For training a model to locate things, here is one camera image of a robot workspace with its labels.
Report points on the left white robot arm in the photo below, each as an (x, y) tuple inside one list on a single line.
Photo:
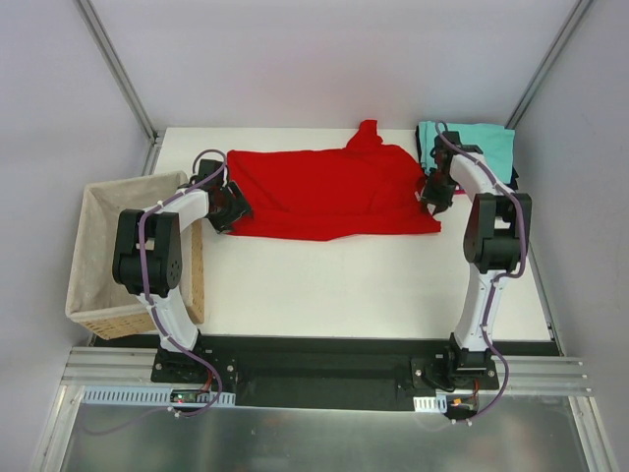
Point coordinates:
[(148, 257)]

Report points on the black t shirt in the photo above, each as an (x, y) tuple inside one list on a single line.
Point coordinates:
[(515, 179)]

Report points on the red t shirt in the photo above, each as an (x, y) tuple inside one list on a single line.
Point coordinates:
[(367, 187)]

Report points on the right aluminium frame post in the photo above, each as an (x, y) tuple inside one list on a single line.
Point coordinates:
[(568, 29)]

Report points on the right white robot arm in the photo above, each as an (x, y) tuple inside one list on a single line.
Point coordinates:
[(495, 245)]

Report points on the left aluminium frame post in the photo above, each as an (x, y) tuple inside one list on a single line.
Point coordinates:
[(116, 68)]

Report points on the aluminium frame post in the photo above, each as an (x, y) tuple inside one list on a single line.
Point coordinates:
[(116, 68), (568, 29)]

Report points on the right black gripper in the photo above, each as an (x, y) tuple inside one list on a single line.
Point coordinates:
[(435, 195)]

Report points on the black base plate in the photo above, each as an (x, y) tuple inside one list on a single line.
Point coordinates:
[(325, 373)]

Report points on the wicker basket with cloth liner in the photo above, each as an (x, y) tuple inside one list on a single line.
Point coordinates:
[(94, 299)]

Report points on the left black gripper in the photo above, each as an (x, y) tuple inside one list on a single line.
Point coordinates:
[(234, 206)]

